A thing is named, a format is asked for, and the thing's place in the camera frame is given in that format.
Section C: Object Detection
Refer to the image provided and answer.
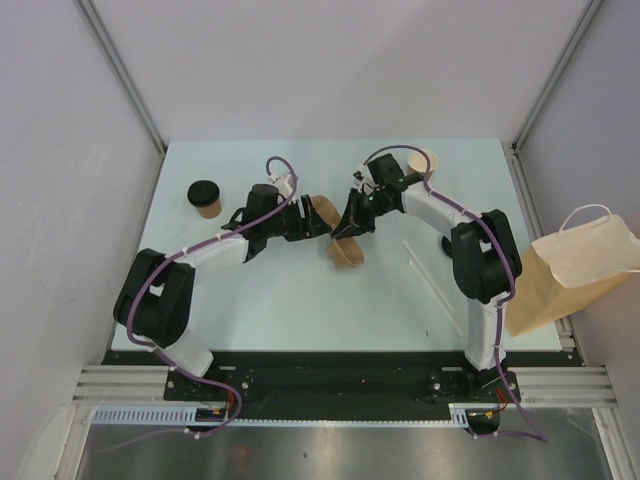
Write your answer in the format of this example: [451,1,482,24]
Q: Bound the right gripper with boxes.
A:
[332,188,394,241]

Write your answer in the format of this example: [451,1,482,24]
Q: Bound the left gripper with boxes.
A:
[263,195,331,243]

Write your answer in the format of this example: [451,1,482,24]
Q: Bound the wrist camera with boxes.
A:
[267,173,293,198]
[353,165,375,193]

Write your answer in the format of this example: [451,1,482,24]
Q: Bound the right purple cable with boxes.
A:
[360,144,549,443]

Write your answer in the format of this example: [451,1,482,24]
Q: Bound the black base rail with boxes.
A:
[101,348,584,422]

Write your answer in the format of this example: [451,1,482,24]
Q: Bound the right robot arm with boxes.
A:
[332,149,522,401]

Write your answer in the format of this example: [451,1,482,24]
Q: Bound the pulp cup carrier tray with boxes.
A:
[312,193,365,273]

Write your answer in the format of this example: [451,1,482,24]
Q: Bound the aluminium frame post right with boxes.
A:
[511,0,607,151]

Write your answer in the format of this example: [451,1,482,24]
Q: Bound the aluminium frame post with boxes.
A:
[511,0,607,151]
[74,0,168,154]

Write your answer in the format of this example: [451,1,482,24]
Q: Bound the wrapped straw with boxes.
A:
[402,240,456,315]
[408,260,463,337]

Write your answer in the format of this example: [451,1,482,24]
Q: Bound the purple cable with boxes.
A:
[360,144,549,443]
[124,156,300,441]

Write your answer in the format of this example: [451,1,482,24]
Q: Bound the aluminium frame post left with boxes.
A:
[74,0,168,154]

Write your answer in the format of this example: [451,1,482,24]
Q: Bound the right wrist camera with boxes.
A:
[353,165,375,193]

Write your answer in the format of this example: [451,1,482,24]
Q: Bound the brown paper bag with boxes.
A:
[505,204,639,337]

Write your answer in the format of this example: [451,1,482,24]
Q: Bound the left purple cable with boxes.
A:
[124,156,300,441]

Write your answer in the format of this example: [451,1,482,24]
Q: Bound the white cable duct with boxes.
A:
[89,402,473,429]

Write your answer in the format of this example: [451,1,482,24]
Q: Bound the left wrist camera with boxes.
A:
[267,173,293,198]

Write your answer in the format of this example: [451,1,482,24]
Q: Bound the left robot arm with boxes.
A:
[113,184,331,400]

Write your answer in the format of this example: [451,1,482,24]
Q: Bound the black cup lid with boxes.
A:
[440,237,452,258]
[187,180,220,208]

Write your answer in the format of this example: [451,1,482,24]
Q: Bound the brown paper cup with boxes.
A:
[196,190,222,219]
[407,150,439,180]

